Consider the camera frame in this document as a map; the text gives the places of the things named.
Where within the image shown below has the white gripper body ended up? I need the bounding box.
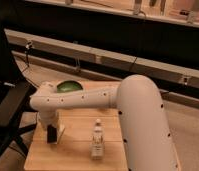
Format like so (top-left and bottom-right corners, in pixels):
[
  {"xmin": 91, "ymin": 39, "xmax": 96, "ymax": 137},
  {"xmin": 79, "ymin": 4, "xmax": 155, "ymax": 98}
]
[{"xmin": 39, "ymin": 111, "xmax": 59, "ymax": 130}]

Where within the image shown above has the black eraser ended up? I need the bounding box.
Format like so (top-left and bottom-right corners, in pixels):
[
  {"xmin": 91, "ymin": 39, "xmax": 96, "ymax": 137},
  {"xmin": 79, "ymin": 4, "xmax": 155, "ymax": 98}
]
[{"xmin": 47, "ymin": 125, "xmax": 57, "ymax": 143}]

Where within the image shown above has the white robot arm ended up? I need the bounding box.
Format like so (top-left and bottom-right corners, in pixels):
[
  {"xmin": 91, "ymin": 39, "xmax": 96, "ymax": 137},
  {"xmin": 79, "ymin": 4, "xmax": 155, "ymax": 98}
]
[{"xmin": 30, "ymin": 75, "xmax": 179, "ymax": 171}]

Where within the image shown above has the white sponge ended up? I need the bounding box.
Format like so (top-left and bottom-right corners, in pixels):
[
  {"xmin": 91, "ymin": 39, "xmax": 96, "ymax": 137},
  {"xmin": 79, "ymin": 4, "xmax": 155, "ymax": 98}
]
[{"xmin": 49, "ymin": 123, "xmax": 65, "ymax": 144}]

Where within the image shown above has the green plate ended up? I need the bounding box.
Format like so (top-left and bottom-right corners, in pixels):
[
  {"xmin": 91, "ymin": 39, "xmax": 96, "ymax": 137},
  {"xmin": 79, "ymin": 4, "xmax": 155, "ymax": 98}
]
[{"xmin": 57, "ymin": 80, "xmax": 83, "ymax": 93}]

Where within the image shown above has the black office chair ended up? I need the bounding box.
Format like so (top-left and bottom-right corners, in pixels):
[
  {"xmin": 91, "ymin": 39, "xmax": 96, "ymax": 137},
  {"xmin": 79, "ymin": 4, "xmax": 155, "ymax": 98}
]
[{"xmin": 0, "ymin": 20, "xmax": 36, "ymax": 157}]

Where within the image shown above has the clear plastic bottle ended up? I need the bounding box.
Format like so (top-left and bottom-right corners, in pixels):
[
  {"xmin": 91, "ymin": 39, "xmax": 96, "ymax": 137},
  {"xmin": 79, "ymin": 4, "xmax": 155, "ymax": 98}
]
[{"xmin": 91, "ymin": 119, "xmax": 104, "ymax": 159}]

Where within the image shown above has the black cable on floor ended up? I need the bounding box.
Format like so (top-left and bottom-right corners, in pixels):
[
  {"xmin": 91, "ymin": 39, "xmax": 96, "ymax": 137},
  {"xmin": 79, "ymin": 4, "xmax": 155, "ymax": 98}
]
[{"xmin": 13, "ymin": 41, "xmax": 47, "ymax": 98}]

